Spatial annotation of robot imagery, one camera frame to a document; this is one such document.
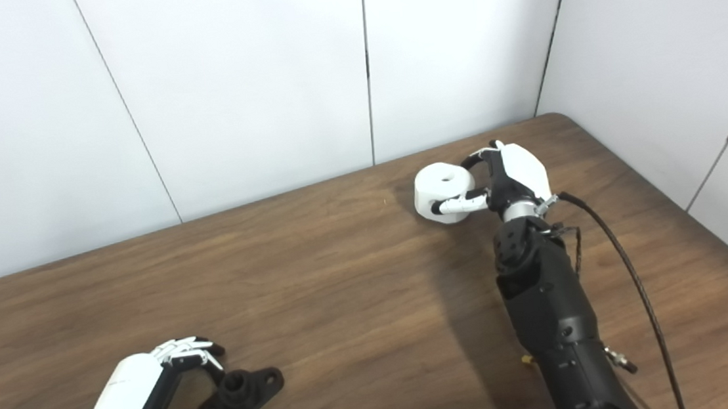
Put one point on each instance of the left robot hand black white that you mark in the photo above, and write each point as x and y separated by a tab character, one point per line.
126	390

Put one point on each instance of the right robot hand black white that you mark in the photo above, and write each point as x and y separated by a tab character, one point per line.
522	171

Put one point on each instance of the round white piece with holes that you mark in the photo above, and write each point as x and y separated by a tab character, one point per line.
441	188

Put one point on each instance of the black flanged holder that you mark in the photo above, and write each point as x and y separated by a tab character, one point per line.
242	390

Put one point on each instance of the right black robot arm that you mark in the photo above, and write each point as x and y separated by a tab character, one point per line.
551	307

